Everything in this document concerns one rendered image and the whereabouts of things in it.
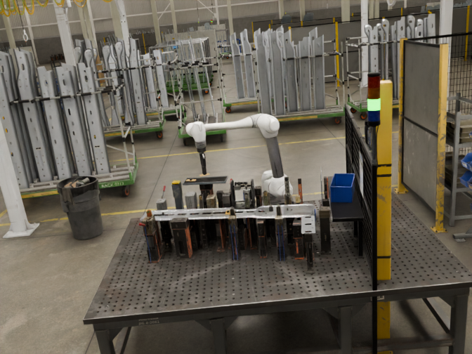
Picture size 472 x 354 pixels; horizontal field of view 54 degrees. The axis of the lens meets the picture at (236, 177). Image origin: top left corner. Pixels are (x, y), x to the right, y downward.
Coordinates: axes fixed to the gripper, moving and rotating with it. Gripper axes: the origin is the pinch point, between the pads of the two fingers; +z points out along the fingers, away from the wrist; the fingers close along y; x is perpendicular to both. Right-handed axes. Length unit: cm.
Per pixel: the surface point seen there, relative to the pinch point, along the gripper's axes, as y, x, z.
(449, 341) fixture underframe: 153, 123, 104
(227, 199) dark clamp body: 24.4, 10.9, 20.1
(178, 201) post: -8.7, -24.7, 26.1
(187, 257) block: 45, -31, 53
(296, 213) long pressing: 68, 52, 25
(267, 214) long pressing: 59, 32, 25
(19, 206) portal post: -265, -199, 88
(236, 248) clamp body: 62, 4, 46
